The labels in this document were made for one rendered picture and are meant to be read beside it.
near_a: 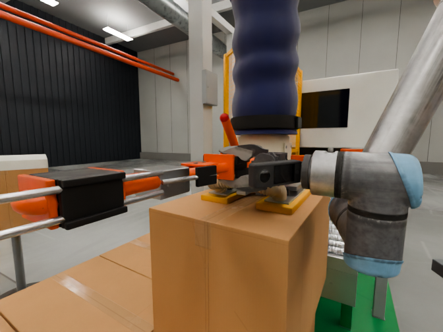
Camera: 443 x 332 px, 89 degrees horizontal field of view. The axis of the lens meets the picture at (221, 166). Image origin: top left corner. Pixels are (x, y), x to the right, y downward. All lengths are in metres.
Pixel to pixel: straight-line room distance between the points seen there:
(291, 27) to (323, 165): 0.45
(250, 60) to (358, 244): 0.54
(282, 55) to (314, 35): 10.10
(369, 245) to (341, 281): 0.79
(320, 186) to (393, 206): 0.11
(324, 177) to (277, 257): 0.18
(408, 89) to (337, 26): 10.27
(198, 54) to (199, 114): 0.54
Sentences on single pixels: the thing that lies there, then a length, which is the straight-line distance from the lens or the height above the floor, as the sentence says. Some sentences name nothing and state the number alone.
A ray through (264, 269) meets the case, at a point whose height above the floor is 0.87.
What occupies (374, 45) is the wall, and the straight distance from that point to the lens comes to 10.57.
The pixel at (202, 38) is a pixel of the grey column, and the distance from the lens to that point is 2.35.
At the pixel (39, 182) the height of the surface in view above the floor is 1.09.
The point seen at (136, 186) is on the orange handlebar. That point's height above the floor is 1.07.
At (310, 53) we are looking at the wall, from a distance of 10.63.
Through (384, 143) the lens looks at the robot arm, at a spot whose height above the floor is 1.13.
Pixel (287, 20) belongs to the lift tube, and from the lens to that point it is 0.78.
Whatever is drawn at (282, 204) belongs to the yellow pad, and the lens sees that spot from 0.63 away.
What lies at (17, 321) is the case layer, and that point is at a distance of 1.12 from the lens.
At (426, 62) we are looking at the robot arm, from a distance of 0.63.
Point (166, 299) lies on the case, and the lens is 0.76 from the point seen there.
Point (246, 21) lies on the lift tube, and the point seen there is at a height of 1.48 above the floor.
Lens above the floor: 1.14
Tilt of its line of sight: 7 degrees down
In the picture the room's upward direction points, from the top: straight up
